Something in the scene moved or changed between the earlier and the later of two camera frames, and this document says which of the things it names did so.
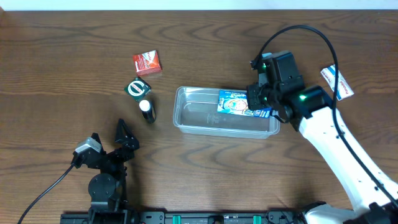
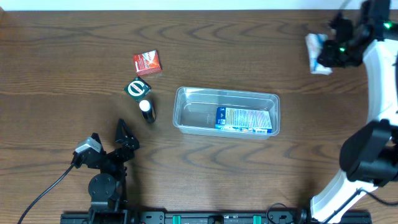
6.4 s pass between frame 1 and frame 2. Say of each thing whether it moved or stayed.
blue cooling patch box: moved
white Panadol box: moved
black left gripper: stayed
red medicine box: stayed
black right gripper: moved
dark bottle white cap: stayed
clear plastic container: stayed
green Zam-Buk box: stayed
